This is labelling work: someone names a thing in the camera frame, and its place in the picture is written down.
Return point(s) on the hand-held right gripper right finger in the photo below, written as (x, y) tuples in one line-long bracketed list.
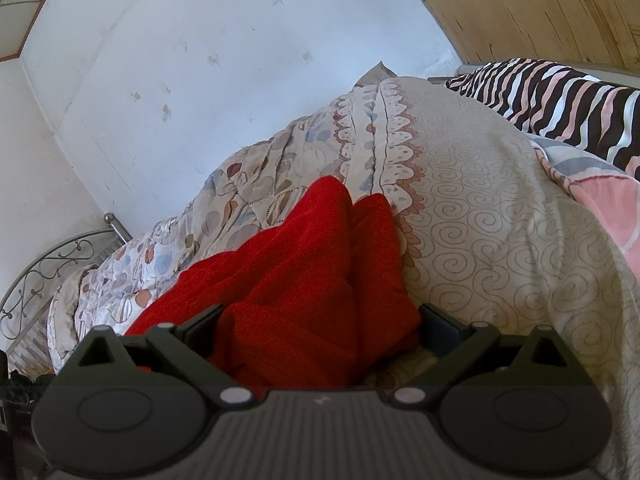
[(442, 327)]

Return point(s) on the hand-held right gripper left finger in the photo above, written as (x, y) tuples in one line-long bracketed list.
[(200, 327)]

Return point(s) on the red knit garment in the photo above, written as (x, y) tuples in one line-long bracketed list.
[(300, 285)]

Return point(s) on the cream patterned pillow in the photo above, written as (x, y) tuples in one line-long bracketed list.
[(67, 315)]

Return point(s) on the beige patterned quilt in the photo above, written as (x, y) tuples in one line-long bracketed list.
[(490, 200)]

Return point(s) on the metal bed headboard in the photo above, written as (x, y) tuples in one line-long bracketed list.
[(45, 275)]

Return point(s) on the pink and grey blanket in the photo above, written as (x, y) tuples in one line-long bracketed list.
[(605, 195)]

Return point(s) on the black striped pillow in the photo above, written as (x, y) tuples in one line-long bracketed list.
[(565, 100)]

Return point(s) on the grey pillow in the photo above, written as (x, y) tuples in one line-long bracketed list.
[(376, 74)]

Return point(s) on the wooden panel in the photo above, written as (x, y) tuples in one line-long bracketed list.
[(525, 5)]

